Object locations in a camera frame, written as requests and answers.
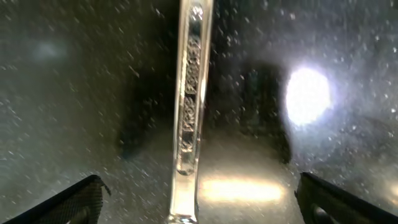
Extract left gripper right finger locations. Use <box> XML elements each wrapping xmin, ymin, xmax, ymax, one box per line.
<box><xmin>294</xmin><ymin>172</ymin><xmax>398</xmax><ymax>224</ymax></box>

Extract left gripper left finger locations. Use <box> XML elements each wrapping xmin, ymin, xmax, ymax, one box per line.
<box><xmin>0</xmin><ymin>174</ymin><xmax>112</xmax><ymax>224</ymax></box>

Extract wrench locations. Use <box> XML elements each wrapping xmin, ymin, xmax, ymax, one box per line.
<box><xmin>166</xmin><ymin>0</ymin><xmax>215</xmax><ymax>224</ymax></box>

